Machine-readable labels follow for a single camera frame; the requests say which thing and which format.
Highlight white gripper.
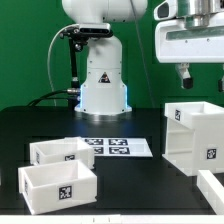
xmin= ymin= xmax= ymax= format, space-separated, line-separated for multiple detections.
xmin=155 ymin=16 xmax=224 ymax=92

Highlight white fiducial marker sheet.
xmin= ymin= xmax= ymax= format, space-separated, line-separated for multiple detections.
xmin=85 ymin=138 xmax=153 ymax=157

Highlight white drawer cabinet box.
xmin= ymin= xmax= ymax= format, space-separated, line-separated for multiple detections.
xmin=163 ymin=102 xmax=224 ymax=176

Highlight white drawer tray rear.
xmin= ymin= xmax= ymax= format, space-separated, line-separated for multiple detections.
xmin=29 ymin=137 xmax=95 ymax=169

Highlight grey camera cable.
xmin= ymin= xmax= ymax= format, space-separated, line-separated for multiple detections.
xmin=46 ymin=23 xmax=81 ymax=101

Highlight white drawer tray front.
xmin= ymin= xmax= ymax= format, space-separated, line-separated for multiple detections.
xmin=18 ymin=160 xmax=97 ymax=215

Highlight white drawer tray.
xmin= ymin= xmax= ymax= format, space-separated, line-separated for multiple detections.
xmin=18 ymin=160 xmax=97 ymax=215
xmin=29 ymin=137 xmax=95 ymax=169

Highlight black base cables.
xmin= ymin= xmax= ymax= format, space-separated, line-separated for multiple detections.
xmin=26 ymin=87 xmax=82 ymax=108

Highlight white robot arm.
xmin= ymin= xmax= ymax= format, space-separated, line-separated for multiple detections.
xmin=62 ymin=0 xmax=224 ymax=116

